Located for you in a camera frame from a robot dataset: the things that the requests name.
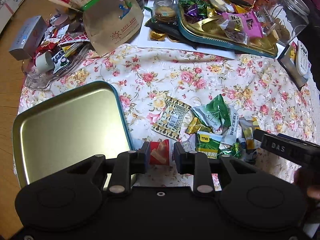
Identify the green yellow snack packet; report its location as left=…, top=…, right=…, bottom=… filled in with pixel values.
left=195, top=131, right=222, bottom=159

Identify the red snack packet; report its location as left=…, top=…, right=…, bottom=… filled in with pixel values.
left=149, top=139, right=170, bottom=166

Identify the gold candy wrapper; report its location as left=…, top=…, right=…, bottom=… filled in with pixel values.
left=185, top=117, right=212, bottom=134

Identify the shiny green candy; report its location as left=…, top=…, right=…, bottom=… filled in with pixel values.
left=217, top=142, right=242, bottom=159

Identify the green white mint packet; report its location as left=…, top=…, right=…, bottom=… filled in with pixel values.
left=191, top=94, right=231, bottom=133

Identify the white hawthorn strip packet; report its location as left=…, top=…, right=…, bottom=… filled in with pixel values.
left=221, top=106, right=239, bottom=146

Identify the person right hand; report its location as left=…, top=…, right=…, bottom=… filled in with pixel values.
left=293, top=167, right=319, bottom=200

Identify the patterned gold black sachet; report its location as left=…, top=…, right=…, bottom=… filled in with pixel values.
left=151, top=96, right=191, bottom=141

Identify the white yellow snack packet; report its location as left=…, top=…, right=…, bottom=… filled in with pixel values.
left=239, top=117, right=261, bottom=153

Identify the empty gold tin tray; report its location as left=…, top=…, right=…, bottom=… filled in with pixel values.
left=12, top=81, right=134, bottom=187

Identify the floral tablecloth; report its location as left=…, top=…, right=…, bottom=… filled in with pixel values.
left=18, top=44, right=319, bottom=144

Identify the white remote control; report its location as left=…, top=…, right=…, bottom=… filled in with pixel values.
left=296, top=41, right=309, bottom=76

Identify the boxed tissue pack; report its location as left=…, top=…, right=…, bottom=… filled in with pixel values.
left=278, top=40, right=311, bottom=91

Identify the white tray board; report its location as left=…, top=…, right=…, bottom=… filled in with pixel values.
left=133, top=9, right=236, bottom=60

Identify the clear glass dish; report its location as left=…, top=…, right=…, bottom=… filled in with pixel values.
left=21, top=42, right=92, bottom=89

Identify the clear glass jar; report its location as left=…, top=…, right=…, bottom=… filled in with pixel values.
left=260, top=0, right=310, bottom=46

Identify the pink snack packet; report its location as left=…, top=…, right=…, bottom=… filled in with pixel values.
left=222, top=11, right=264, bottom=38

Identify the gold tin full of candy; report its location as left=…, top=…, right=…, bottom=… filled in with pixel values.
left=176, top=0, right=278, bottom=58

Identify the brown paper snack bag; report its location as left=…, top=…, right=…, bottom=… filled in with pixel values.
left=49, top=0, right=144, bottom=56

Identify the grey cardboard box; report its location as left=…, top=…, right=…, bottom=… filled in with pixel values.
left=9, top=15, right=48, bottom=61

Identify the small clear cookie jar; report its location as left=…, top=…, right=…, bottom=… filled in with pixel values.
left=153, top=0, right=177, bottom=23

